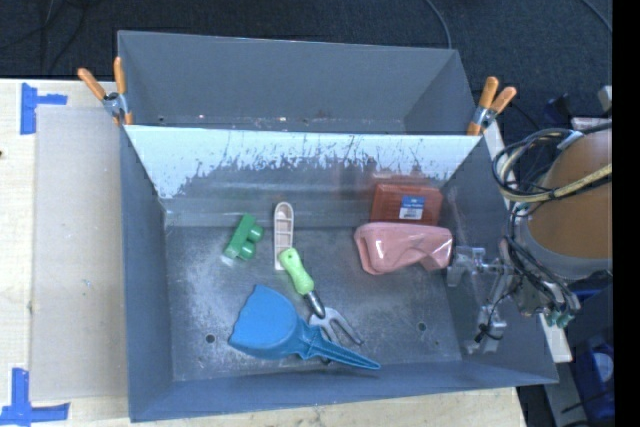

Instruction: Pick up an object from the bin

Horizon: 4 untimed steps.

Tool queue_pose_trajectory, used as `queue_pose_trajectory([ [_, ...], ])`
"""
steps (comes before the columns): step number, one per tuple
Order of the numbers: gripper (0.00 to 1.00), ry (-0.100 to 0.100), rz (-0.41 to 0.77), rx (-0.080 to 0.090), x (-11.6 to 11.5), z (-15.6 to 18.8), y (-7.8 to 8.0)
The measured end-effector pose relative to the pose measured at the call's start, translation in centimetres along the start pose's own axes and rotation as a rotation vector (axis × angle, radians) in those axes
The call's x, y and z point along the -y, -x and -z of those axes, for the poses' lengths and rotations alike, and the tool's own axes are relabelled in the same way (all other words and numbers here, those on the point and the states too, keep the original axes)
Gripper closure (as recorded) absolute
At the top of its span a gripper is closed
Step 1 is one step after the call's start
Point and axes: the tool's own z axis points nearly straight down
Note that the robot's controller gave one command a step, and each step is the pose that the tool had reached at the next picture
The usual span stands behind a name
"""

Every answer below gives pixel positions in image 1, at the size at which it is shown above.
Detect bare metal gripper finger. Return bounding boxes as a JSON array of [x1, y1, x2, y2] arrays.
[[463, 306, 509, 357], [447, 246, 502, 289]]

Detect green toy block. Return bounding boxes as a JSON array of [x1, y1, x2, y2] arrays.
[[222, 212, 265, 263]]

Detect pink sunglasses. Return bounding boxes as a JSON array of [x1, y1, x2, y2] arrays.
[[353, 221, 454, 277]]

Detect red-brown flat block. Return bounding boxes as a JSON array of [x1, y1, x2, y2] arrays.
[[369, 182, 445, 227]]

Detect grey metal bin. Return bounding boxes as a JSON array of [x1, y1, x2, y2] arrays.
[[116, 30, 561, 424]]

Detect pale wood flat board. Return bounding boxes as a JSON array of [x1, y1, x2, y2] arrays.
[[29, 106, 132, 404]]

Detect blue plastic trowel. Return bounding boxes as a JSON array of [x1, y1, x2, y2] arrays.
[[227, 284, 383, 372]]

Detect green-handled garden fork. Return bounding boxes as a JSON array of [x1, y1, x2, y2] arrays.
[[277, 246, 365, 347]]

